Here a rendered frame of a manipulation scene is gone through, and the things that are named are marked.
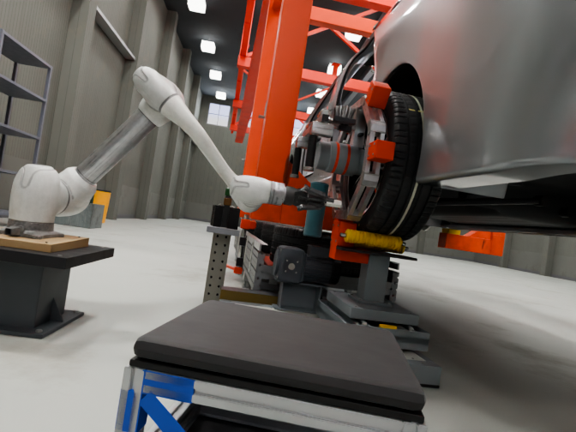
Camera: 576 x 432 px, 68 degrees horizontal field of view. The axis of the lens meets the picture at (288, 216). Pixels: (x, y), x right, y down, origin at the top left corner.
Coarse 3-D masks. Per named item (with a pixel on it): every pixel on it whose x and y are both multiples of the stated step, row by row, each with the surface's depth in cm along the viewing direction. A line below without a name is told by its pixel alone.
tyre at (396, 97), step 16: (400, 96) 179; (416, 96) 187; (400, 112) 170; (416, 112) 173; (400, 128) 166; (416, 128) 168; (400, 144) 165; (416, 144) 166; (400, 160) 165; (416, 160) 166; (384, 176) 170; (400, 176) 166; (416, 176) 167; (384, 192) 169; (400, 192) 168; (416, 192) 169; (432, 192) 169; (384, 208) 172; (400, 208) 172; (416, 208) 172; (432, 208) 173; (368, 224) 181; (384, 224) 179; (400, 224) 178; (416, 224) 178
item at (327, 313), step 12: (324, 300) 219; (324, 312) 203; (336, 312) 202; (360, 324) 173; (372, 324) 187; (384, 324) 174; (396, 324) 184; (396, 336) 173; (408, 336) 174; (420, 336) 175; (408, 348) 174; (420, 348) 175
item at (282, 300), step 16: (288, 256) 214; (304, 256) 217; (320, 256) 220; (288, 272) 214; (304, 272) 217; (320, 272) 219; (336, 272) 219; (288, 288) 231; (304, 288) 232; (320, 288) 225; (272, 304) 230; (288, 304) 231; (304, 304) 232
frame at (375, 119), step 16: (368, 112) 176; (368, 128) 172; (384, 128) 170; (368, 144) 170; (368, 160) 169; (368, 176) 169; (336, 192) 220; (368, 192) 174; (336, 208) 206; (352, 208) 180
